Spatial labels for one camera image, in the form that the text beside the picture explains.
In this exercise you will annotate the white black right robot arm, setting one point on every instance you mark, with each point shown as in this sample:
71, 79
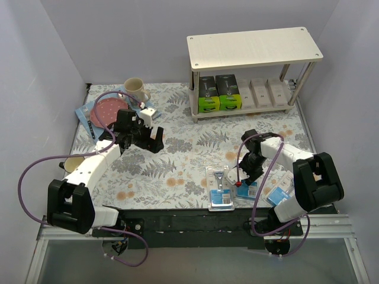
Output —
316, 181

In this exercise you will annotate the blue checked cloth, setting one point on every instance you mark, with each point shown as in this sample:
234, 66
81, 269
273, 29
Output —
97, 127

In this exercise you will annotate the white Harry's box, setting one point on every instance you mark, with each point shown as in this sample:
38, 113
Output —
245, 94
277, 92
260, 93

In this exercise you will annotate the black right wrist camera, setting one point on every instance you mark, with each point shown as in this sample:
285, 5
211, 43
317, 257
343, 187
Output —
253, 139

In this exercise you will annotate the cream enamel cup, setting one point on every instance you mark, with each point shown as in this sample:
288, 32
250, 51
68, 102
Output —
71, 163

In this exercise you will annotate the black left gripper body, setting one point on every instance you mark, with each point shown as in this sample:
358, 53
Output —
148, 141

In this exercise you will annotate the clear blue razor blister pack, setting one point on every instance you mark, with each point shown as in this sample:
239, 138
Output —
220, 195

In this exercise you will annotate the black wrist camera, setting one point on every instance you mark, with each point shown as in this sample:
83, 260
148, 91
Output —
253, 139
126, 120

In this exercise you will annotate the black green Gillette Labs box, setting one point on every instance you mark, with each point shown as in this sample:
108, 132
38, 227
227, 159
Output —
208, 100

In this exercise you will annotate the silver fork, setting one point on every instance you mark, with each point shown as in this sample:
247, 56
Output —
86, 113

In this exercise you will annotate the beige ceramic mug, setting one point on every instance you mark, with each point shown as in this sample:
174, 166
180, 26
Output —
135, 88

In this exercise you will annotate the pink dotted plate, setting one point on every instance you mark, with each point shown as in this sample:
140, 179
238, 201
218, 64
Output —
107, 109

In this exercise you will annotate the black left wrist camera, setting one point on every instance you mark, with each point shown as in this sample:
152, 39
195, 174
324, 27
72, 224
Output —
126, 120

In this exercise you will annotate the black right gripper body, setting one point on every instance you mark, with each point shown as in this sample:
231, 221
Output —
253, 172

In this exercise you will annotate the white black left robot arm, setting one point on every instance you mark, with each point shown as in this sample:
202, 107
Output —
69, 203

